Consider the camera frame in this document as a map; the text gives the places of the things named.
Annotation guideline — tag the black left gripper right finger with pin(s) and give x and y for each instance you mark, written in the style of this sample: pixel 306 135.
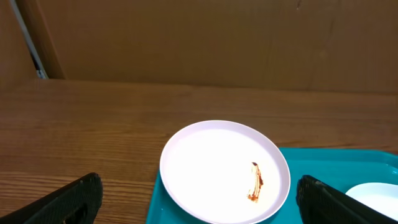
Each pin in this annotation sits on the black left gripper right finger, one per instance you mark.
pixel 321 204

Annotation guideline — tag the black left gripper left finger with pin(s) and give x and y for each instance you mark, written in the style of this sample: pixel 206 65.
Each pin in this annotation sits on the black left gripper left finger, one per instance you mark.
pixel 76 203

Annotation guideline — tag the white plate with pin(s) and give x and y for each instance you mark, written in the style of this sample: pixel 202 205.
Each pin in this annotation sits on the white plate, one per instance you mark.
pixel 381 197

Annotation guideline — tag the pink-white plate with sauce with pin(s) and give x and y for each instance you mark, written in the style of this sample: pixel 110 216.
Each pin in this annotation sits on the pink-white plate with sauce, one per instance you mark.
pixel 225 172

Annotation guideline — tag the teal plastic tray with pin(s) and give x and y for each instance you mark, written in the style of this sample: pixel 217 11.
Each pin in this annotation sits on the teal plastic tray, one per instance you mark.
pixel 342 169

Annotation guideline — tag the brown cardboard backdrop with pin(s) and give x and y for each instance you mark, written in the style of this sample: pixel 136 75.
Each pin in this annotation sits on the brown cardboard backdrop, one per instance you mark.
pixel 309 45

